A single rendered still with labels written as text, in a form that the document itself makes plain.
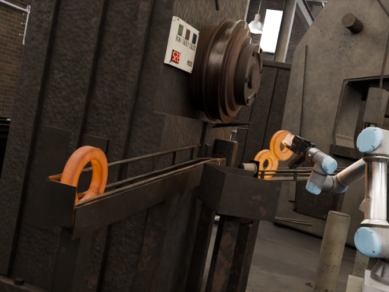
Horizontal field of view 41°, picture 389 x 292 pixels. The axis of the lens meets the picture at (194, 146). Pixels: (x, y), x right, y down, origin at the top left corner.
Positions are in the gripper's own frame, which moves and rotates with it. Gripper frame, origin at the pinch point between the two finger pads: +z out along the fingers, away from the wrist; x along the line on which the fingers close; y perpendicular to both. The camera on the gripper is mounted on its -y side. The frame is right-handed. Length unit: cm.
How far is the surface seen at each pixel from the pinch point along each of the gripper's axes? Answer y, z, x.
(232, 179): 3, -66, 84
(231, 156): -12.8, 0.7, 29.0
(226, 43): 39, -9, 64
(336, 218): -29, -26, -33
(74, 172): 3, -74, 143
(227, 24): 47, 1, 59
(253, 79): 28, -9, 42
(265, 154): -10.2, 5.4, 3.3
